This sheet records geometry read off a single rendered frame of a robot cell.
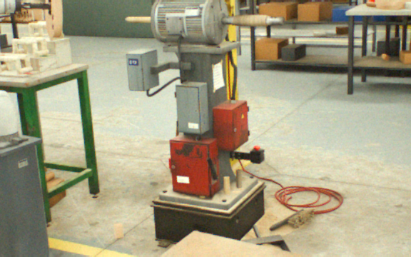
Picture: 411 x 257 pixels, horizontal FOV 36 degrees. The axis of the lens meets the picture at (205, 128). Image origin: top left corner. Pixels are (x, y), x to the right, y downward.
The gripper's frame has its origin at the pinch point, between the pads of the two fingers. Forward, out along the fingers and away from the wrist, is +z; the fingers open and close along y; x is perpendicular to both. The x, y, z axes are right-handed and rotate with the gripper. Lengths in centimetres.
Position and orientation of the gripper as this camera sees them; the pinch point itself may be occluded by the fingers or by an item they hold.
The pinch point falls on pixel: (48, 6)
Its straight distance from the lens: 397.2
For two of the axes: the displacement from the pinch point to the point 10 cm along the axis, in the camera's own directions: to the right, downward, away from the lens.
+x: 0.5, -9.7, -2.5
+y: 3.9, 2.5, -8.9
